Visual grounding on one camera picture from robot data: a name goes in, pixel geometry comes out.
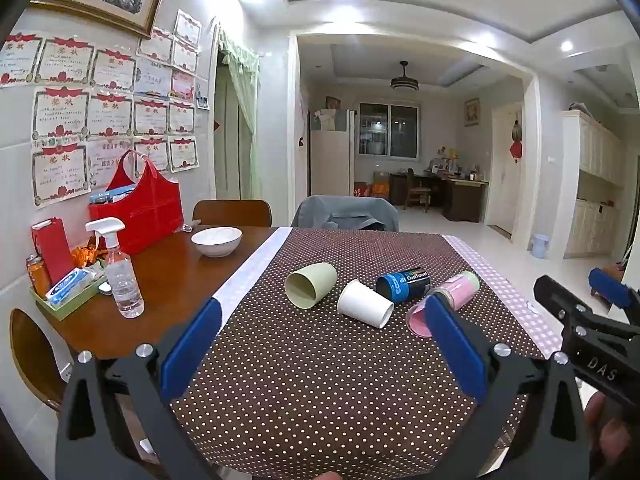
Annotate clear spray bottle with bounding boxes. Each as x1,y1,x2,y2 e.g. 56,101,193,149
85,218,146,319

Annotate person's right hand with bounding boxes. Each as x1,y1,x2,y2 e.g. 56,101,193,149
584,392,640,480

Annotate white bowl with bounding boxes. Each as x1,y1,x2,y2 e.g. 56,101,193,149
191,226,244,259

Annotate green tray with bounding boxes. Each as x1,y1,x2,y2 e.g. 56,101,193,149
29,265,108,322

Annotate white paper cup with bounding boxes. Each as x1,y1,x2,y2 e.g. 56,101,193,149
336,280,395,330

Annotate brown polka-dot tablecloth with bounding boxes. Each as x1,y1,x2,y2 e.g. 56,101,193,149
170,227,546,480

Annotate window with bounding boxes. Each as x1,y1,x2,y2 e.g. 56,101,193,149
358,102,421,158

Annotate blue and white toothpaste box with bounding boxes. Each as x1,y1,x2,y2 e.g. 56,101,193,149
45,267,96,306

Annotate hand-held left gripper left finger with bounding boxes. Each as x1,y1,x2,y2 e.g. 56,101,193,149
54,297,222,480

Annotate pale green cup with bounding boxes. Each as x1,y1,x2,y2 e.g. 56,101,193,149
284,261,337,309

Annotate white door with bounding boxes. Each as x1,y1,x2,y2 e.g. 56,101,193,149
490,102,524,236

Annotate cream wall cabinet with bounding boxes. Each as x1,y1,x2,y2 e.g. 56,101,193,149
562,109,628,260

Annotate wall of award certificates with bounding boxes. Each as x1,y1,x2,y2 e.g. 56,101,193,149
0,9,203,209

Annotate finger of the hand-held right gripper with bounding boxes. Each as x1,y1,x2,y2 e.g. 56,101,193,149
588,267,640,312
533,275,601,332

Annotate white refrigerator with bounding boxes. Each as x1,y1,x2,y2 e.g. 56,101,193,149
308,107,358,197

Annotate grey jacket on chair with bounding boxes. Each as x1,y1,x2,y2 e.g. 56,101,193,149
291,195,400,233

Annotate orange snack packets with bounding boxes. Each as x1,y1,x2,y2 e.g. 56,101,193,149
70,244,108,269

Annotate wooden desk chair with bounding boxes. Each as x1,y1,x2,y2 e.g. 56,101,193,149
404,167,432,211

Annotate pink cup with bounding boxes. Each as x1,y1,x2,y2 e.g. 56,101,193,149
405,270,481,337

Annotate blue black can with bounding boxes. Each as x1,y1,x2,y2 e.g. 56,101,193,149
375,266,432,304

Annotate orange cardboard box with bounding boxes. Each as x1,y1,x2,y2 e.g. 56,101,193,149
354,180,389,199

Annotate red box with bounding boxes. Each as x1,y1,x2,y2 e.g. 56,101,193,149
31,217,75,285

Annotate dark wooden desk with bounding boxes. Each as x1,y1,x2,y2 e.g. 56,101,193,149
389,170,488,223

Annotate red door ornament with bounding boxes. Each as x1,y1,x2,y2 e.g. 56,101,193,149
508,115,524,160

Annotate orange drink can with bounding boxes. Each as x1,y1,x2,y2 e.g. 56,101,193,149
26,255,51,297

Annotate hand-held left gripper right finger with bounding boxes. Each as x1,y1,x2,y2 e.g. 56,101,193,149
424,294,592,480

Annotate red tote bag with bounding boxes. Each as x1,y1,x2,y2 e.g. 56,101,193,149
88,149,185,256

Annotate pale green curtain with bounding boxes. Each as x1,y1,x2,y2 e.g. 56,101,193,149
218,27,261,201

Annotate ceiling fan lamp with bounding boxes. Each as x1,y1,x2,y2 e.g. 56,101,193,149
391,61,422,91

